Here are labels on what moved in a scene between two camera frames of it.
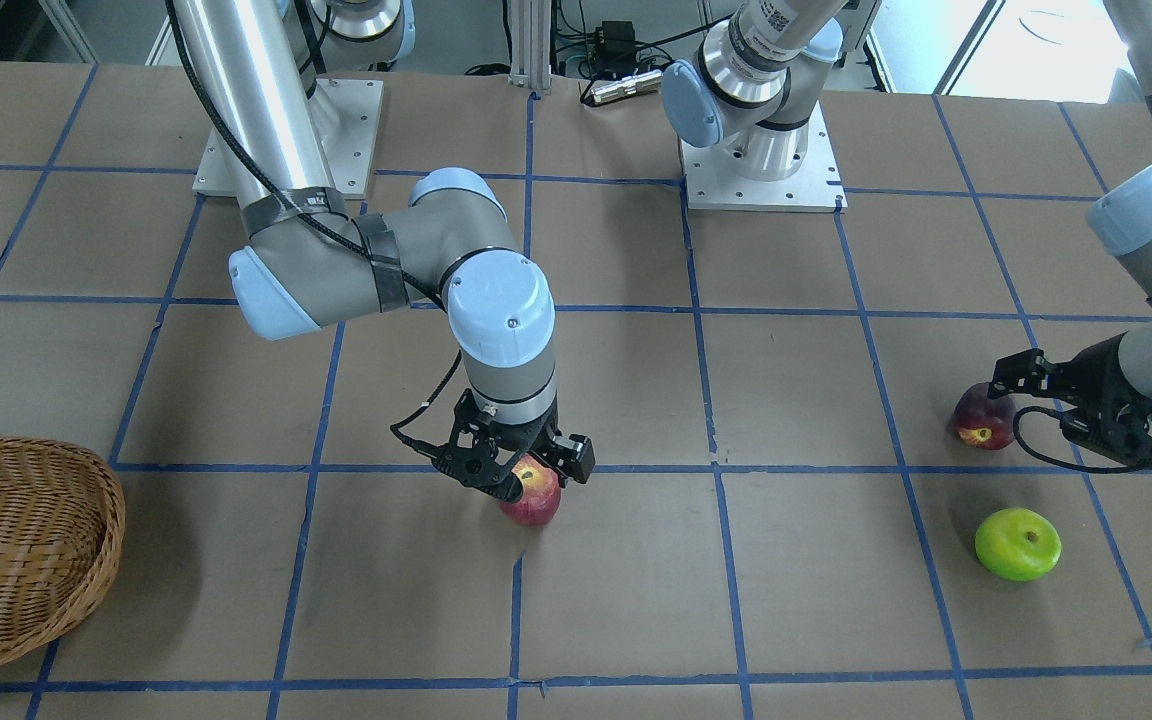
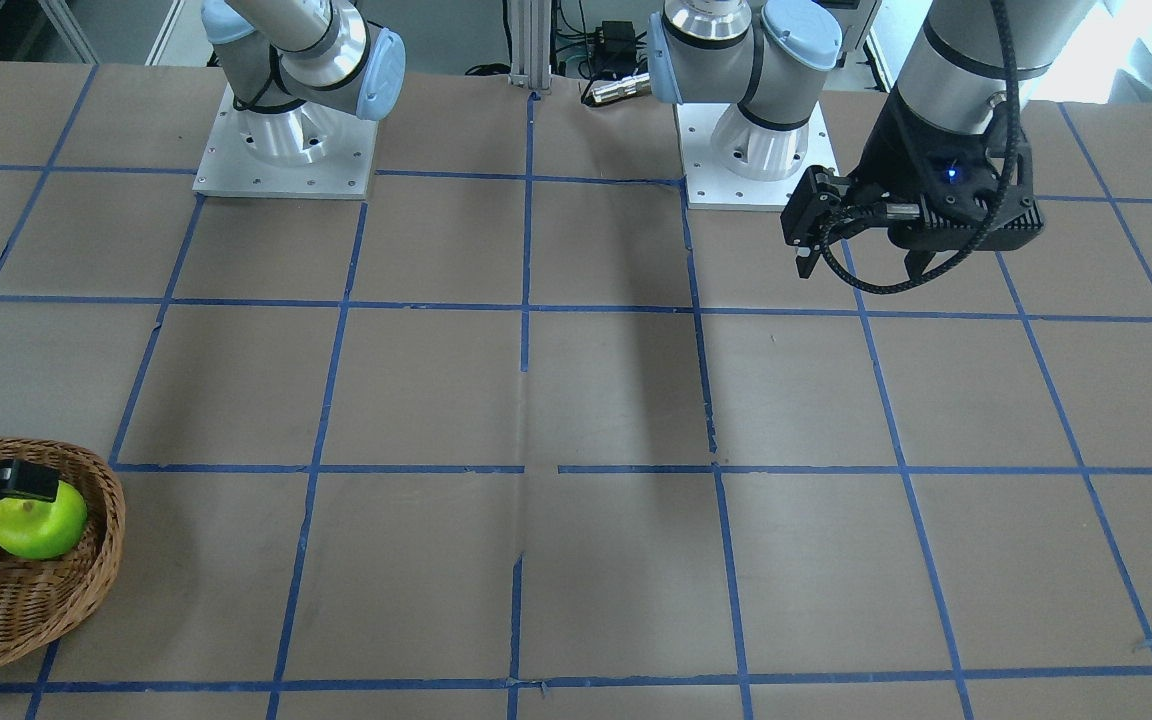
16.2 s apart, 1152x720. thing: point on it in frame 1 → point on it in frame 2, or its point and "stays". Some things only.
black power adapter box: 617,43 stays
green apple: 1018,544 → 40,528
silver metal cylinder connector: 628,86 stays
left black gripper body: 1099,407 → 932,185
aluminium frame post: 530,42 stays
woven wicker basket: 28,538 stays
